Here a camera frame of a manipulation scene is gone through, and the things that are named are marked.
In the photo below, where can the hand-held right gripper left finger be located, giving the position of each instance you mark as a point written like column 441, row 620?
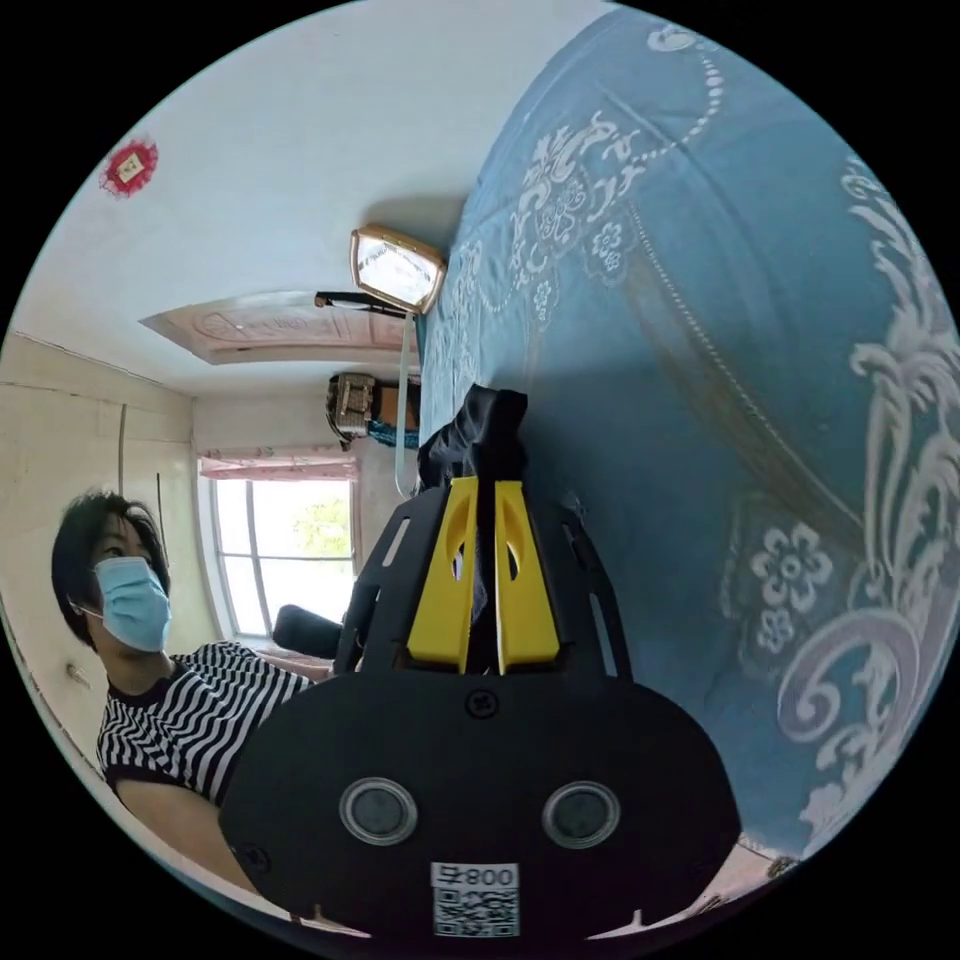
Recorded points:
column 439, row 592

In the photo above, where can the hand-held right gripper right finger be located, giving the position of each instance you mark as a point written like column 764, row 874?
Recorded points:
column 529, row 615

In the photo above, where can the black long pants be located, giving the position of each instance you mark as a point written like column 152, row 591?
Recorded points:
column 480, row 435

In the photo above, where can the window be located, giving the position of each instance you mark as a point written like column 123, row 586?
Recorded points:
column 292, row 547

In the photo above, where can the pink curtain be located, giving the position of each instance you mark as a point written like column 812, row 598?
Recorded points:
column 277, row 461

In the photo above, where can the bed with blue printed quilt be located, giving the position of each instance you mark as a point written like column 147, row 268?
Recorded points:
column 675, row 420

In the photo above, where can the person's body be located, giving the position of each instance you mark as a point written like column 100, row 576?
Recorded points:
column 187, row 720

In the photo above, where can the gold framed mirror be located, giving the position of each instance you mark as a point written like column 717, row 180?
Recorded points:
column 394, row 270

